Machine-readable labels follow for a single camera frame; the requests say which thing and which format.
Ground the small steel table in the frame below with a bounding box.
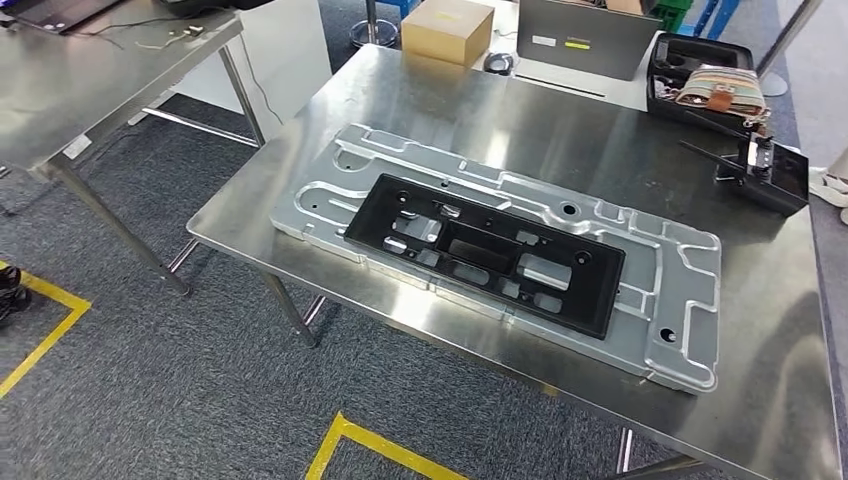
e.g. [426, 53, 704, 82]
[0, 0, 266, 297]

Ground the grey computer box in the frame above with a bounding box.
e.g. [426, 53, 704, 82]
[516, 0, 664, 82]

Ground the person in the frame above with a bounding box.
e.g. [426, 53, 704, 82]
[809, 142, 848, 227]

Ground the black humanoid robot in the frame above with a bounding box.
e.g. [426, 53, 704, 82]
[0, 264, 33, 327]

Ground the black laptop cable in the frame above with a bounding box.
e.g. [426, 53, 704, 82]
[62, 14, 200, 51]

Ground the black plastic plate bracket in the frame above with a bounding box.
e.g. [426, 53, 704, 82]
[343, 173, 627, 341]

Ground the metal pole stand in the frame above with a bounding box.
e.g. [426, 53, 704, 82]
[349, 0, 400, 50]

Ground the black open case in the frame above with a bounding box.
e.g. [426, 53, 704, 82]
[645, 31, 770, 134]

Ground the yellow floor tape square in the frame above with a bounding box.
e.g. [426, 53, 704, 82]
[304, 411, 469, 480]

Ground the pale cable with connector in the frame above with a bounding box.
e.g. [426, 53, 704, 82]
[135, 25, 207, 52]

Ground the large white cabinet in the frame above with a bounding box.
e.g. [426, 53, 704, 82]
[175, 0, 333, 144]

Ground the stamped silver metal plate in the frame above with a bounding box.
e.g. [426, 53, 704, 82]
[269, 123, 723, 396]

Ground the striped fabric pouch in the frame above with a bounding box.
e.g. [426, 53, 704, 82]
[675, 64, 770, 121]

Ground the steel workbench table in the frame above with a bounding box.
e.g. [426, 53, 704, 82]
[186, 43, 848, 480]

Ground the blue metal frame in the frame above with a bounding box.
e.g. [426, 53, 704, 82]
[688, 0, 743, 42]

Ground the grey round stand base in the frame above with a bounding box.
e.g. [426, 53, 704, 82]
[755, 0, 826, 99]

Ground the thin black power cord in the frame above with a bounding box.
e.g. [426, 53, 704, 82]
[235, 33, 286, 127]

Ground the dark laptop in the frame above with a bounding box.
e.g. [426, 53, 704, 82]
[0, 0, 124, 36]

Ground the black foam tray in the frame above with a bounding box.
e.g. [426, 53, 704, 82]
[155, 0, 276, 18]

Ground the green plastic crate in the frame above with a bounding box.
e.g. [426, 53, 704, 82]
[652, 0, 694, 34]

